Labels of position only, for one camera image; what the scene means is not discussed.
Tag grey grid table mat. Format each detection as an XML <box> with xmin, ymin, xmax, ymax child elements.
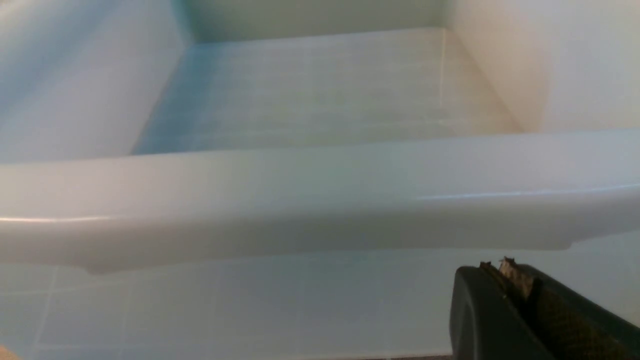
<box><xmin>0</xmin><ymin>231</ymin><xmax>639</xmax><ymax>360</ymax></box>

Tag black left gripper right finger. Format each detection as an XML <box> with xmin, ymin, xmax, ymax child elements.
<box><xmin>499</xmin><ymin>257</ymin><xmax>640</xmax><ymax>360</ymax></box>

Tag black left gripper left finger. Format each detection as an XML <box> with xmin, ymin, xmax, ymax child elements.
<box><xmin>449</xmin><ymin>266</ymin><xmax>554</xmax><ymax>360</ymax></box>

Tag large white plastic tub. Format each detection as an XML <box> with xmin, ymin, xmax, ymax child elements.
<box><xmin>1</xmin><ymin>0</ymin><xmax>639</xmax><ymax>273</ymax></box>

